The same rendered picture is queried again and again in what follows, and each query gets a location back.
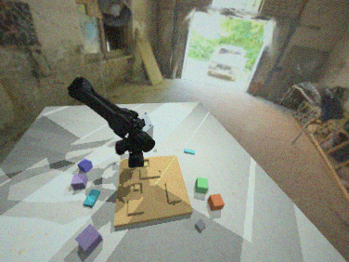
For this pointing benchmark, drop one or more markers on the teal square block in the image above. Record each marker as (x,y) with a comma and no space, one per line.
(91,198)

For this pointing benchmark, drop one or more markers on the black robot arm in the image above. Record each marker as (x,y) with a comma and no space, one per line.
(121,120)

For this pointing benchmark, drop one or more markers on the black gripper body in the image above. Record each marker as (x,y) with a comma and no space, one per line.
(136,160)

